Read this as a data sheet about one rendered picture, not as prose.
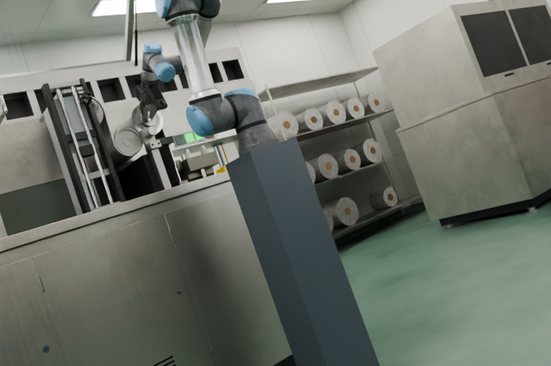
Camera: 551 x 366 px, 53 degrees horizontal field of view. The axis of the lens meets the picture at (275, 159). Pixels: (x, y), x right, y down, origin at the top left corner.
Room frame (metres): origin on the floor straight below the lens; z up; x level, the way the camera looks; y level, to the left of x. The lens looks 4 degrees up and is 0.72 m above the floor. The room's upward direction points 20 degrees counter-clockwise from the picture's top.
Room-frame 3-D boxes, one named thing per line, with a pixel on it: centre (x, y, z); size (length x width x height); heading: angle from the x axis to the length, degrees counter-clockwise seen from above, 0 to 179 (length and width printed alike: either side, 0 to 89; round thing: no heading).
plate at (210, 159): (2.69, 0.44, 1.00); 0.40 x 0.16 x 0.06; 38
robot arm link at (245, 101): (1.98, 0.05, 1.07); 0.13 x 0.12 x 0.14; 118
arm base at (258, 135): (1.98, 0.04, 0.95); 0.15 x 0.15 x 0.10
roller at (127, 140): (2.48, 0.65, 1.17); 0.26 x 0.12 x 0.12; 38
